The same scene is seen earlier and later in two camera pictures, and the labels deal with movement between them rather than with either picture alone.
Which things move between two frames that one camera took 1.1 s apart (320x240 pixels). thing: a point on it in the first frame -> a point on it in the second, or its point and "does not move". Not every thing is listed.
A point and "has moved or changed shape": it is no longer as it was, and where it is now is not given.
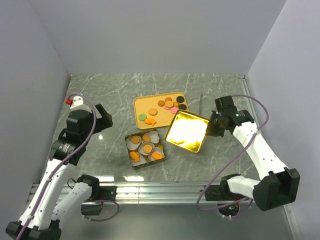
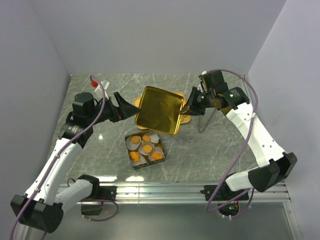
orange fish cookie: [157, 155] does not move
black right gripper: [210, 130] -> [191, 108]
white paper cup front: [142, 160] does not move
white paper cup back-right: [154, 137] does not move
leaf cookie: [135, 139] does not move
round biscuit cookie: [147, 148] does not move
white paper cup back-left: [131, 146] does not move
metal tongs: [201, 97] has moved or changed shape
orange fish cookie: [133, 155] does not move
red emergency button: [69, 101] -> [94, 83]
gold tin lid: [188, 130] -> [159, 110]
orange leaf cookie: [146, 138] does not move
